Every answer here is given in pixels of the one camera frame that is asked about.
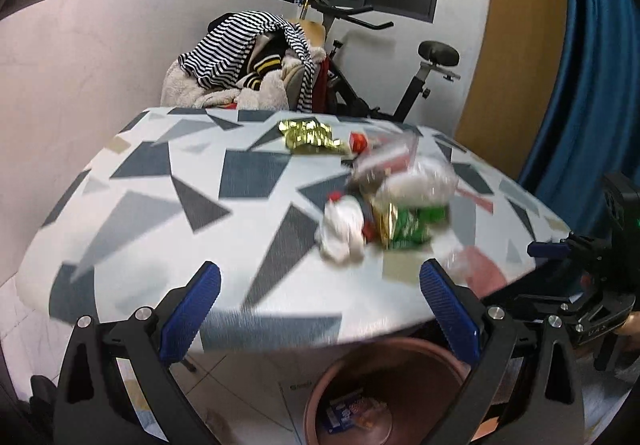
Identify clear bag with white contents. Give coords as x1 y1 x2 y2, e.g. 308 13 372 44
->
375 158 460 211

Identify brown round trash bin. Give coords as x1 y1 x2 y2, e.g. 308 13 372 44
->
304 336 476 445

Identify wooden chair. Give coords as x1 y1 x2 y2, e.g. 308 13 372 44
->
286 18 332 113

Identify white printed packet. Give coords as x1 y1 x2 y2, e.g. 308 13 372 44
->
325 392 388 432

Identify white plastic wrapper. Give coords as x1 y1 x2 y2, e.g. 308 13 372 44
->
314 195 368 267

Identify blue curtain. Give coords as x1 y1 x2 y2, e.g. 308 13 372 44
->
517 0 640 246

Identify black exercise bike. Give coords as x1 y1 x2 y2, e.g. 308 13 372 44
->
292 0 461 123

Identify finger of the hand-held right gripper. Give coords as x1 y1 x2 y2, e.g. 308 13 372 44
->
514 290 608 326
527 231 608 271

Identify clear plastic bag, brown contents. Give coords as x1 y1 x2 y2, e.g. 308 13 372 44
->
350 132 421 191

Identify gold foil wrapper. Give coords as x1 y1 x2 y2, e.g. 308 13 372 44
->
278 119 346 155

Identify geometric patterned table cover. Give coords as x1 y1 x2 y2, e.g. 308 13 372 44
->
20 106 573 353

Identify dark jacket with yellow stripes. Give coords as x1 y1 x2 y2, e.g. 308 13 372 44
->
240 32 292 91

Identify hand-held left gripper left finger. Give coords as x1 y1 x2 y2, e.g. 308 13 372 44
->
52 261 222 445

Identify green and gold snack packet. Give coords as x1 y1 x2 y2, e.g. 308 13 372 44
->
372 198 451 251

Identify wooden door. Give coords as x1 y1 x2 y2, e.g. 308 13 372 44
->
452 0 576 176

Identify beige fleece blanket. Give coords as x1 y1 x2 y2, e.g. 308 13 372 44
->
161 58 296 111

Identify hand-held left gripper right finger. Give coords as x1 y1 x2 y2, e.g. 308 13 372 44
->
419 259 586 445

